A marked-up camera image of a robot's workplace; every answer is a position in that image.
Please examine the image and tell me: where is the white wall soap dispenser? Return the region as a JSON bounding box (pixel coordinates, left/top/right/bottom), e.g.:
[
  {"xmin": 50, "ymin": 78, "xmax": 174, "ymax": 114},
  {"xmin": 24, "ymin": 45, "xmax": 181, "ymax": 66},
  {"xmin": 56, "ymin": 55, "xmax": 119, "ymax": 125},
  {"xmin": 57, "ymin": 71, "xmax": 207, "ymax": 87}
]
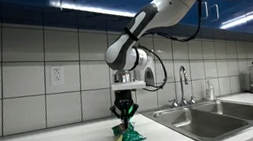
[{"xmin": 141, "ymin": 63, "xmax": 159, "ymax": 89}]

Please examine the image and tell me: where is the stainless steel double sink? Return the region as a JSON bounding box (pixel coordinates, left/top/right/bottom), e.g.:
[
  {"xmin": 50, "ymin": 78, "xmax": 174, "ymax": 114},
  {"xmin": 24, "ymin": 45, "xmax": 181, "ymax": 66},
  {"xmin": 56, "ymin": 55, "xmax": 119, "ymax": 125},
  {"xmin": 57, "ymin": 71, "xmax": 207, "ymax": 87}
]
[{"xmin": 139, "ymin": 92, "xmax": 253, "ymax": 141}]

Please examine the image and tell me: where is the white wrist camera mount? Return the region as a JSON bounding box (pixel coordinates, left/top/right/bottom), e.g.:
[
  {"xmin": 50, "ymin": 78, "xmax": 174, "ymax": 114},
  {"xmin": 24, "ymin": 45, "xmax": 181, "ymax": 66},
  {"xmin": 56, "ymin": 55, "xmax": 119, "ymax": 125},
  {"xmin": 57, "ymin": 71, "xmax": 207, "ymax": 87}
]
[{"xmin": 110, "ymin": 78, "xmax": 147, "ymax": 94}]

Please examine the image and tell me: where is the chrome faucet handle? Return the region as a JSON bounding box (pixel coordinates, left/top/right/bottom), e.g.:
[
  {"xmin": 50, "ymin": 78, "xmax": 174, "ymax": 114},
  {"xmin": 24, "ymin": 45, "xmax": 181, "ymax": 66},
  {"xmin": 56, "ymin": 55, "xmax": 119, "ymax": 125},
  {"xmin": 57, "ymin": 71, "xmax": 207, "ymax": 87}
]
[
  {"xmin": 167, "ymin": 97, "xmax": 180, "ymax": 110},
  {"xmin": 188, "ymin": 95, "xmax": 198, "ymax": 105}
]

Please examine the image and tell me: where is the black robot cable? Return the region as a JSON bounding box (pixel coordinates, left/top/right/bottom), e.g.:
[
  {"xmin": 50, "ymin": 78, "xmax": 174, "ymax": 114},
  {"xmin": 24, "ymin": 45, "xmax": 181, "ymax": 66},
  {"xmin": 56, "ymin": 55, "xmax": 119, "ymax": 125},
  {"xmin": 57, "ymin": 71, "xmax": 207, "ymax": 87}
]
[{"xmin": 120, "ymin": 0, "xmax": 218, "ymax": 96}]

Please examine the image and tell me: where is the chrome gooseneck faucet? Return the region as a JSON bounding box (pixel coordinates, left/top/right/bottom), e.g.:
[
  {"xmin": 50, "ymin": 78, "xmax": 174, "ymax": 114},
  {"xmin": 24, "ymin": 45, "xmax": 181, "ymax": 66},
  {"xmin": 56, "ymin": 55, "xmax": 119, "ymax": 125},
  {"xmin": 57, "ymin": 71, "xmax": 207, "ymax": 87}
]
[{"xmin": 174, "ymin": 64, "xmax": 193, "ymax": 107}]

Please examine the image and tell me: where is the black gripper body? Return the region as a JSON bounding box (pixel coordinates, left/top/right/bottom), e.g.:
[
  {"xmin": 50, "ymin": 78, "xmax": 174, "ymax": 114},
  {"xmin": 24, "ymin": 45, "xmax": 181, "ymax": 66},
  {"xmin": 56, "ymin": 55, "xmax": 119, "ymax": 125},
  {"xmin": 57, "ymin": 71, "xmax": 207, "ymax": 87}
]
[{"xmin": 114, "ymin": 88, "xmax": 136, "ymax": 112}]

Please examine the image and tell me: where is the clear spray bottle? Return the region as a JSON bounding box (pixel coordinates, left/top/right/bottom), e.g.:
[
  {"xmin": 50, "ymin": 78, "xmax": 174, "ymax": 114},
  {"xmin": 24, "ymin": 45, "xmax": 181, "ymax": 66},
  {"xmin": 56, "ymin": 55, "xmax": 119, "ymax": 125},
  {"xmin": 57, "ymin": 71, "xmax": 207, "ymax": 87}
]
[{"xmin": 202, "ymin": 75, "xmax": 217, "ymax": 103}]

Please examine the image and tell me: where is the white wall outlet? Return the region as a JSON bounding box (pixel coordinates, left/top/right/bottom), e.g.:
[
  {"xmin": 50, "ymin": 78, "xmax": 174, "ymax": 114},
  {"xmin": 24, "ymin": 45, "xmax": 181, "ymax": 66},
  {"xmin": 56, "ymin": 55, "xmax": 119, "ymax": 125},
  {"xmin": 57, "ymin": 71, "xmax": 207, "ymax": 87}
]
[{"xmin": 48, "ymin": 64, "xmax": 67, "ymax": 88}]

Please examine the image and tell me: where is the green chip packet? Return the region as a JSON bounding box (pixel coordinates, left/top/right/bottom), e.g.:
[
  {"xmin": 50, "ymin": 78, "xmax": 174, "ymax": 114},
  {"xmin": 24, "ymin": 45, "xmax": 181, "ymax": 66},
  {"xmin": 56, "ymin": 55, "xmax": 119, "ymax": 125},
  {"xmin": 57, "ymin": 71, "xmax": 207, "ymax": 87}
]
[{"xmin": 109, "ymin": 118, "xmax": 148, "ymax": 141}]

